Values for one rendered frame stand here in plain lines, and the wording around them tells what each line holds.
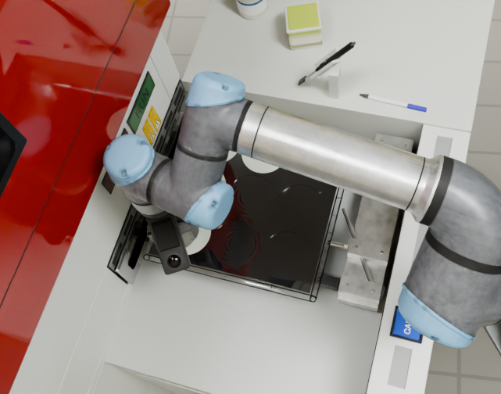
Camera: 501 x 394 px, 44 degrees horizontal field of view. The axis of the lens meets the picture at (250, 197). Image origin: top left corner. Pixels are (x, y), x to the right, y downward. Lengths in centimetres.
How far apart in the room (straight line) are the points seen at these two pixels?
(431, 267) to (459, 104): 55
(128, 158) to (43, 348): 38
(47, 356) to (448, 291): 67
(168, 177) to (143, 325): 53
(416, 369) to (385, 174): 44
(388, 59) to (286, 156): 61
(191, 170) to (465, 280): 39
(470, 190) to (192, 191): 37
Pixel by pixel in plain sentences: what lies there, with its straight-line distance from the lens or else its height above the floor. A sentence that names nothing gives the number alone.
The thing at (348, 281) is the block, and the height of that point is 91.
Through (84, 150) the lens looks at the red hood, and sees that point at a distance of 97.
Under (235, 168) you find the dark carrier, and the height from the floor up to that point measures 90.
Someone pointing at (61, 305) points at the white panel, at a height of 109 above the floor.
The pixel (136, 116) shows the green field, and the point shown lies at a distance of 122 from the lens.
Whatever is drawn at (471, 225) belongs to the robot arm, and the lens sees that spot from 82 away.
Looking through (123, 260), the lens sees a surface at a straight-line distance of 128.
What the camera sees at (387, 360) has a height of 96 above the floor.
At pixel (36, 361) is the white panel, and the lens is 112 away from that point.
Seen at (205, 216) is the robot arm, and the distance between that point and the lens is 87.
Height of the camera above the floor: 208
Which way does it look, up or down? 65 degrees down
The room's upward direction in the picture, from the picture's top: 19 degrees counter-clockwise
